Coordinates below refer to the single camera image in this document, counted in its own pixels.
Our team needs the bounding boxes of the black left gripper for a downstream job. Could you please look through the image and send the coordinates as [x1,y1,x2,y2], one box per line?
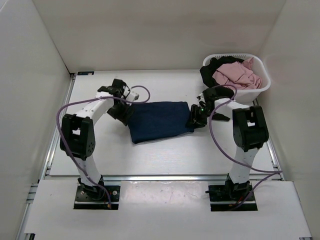
[106,98,136,126]

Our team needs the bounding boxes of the dark blue denim trousers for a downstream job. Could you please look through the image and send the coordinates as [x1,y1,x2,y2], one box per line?
[127,101,194,144]

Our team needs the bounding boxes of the white front cover board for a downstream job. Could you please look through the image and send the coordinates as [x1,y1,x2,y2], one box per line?
[25,180,311,240]

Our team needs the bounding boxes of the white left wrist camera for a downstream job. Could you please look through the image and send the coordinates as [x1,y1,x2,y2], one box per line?
[126,91,139,102]

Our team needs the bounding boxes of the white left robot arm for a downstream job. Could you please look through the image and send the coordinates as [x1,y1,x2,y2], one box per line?
[59,78,139,200]

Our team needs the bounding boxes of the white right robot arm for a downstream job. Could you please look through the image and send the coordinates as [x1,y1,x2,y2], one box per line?
[186,86,269,200]

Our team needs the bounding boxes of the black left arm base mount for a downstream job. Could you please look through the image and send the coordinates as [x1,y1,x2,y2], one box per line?
[73,185,121,210]

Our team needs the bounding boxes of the white plastic laundry basket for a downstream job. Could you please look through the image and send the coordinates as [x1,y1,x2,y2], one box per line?
[202,53,271,104]

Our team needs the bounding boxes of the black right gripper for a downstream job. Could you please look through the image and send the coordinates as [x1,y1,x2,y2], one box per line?
[185,104,215,130]

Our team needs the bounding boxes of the pink garment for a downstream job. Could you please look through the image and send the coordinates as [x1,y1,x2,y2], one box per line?
[212,57,262,90]

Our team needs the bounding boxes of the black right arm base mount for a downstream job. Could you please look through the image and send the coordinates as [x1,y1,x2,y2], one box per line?
[205,185,258,212]

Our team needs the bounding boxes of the black garment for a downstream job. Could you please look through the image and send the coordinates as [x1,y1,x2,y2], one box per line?
[199,56,244,121]

